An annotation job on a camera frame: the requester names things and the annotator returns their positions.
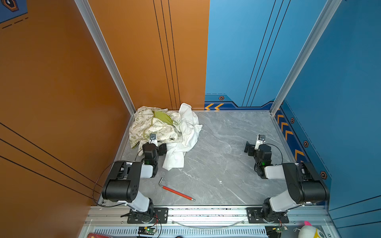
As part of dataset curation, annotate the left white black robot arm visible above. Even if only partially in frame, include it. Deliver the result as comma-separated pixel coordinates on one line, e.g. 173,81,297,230
102,143,167,224

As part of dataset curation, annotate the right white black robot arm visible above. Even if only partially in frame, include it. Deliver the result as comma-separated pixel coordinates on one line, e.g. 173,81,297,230
244,140,329,224

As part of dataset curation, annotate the cream green patterned cloth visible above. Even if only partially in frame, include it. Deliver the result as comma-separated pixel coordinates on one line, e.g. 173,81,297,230
129,106,181,150

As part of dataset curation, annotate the olive green cloth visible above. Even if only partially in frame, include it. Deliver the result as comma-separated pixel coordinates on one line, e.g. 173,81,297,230
153,111,173,126

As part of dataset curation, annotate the white cloth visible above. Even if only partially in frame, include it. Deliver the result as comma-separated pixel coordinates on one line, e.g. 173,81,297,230
162,103,202,171

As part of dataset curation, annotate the right green circuit board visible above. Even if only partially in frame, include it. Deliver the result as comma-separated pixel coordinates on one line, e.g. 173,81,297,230
265,226,287,238

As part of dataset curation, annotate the green circuit board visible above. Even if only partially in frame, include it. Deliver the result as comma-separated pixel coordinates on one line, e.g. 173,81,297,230
265,226,287,238
138,227,158,237

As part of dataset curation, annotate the left green circuit board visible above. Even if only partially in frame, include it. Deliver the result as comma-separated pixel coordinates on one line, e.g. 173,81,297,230
138,227,158,237

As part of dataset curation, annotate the white plush toy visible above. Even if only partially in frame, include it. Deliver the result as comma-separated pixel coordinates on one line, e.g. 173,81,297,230
294,221,326,238

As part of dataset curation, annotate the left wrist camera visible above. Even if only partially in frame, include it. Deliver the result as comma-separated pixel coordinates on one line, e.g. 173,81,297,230
149,133,158,147

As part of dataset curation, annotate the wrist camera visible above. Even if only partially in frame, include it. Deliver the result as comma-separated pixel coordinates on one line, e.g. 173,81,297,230
255,134,266,150
149,133,158,147

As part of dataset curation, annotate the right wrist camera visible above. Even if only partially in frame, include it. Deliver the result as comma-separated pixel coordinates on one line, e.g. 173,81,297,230
255,134,266,150

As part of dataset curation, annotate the red handled hex key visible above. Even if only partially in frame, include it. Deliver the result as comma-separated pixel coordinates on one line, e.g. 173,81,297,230
159,178,195,201

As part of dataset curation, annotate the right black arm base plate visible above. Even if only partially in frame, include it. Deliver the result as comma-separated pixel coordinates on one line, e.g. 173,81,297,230
246,207,289,224

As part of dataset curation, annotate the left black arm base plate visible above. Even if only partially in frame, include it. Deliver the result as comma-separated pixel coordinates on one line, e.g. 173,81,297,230
127,207,169,224

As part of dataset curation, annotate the aluminium front rail frame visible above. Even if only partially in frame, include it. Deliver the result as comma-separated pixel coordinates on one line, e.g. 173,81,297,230
79,205,340,238

